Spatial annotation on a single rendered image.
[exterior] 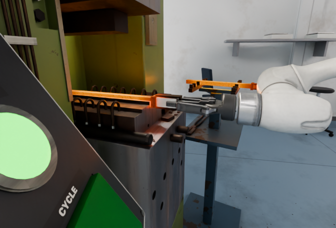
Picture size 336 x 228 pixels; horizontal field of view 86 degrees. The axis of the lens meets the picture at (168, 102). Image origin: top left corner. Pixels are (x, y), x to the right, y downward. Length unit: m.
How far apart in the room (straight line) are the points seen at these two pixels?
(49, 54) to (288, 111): 0.55
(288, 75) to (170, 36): 3.04
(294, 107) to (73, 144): 0.46
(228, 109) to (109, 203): 0.40
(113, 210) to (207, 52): 3.38
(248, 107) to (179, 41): 3.08
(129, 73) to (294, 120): 0.66
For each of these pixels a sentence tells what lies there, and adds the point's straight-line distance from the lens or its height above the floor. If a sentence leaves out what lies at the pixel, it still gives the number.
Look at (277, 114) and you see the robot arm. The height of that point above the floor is 1.00.
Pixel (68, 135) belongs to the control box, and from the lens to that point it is 0.19.
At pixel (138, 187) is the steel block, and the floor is 0.80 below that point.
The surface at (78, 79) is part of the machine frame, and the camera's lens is 1.01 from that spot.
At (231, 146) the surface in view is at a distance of 0.94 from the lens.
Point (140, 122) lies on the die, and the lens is 0.53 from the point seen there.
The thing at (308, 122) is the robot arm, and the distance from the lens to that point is 0.53.
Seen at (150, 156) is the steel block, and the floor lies 0.90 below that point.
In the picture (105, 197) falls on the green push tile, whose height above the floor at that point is 1.03.
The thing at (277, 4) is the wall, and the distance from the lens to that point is 3.77.
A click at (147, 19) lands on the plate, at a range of 0.86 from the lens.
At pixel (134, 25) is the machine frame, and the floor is 1.26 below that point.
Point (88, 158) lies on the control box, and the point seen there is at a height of 1.05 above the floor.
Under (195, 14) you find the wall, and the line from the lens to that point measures 3.55.
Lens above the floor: 1.14
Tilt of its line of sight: 15 degrees down
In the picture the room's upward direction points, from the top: straight up
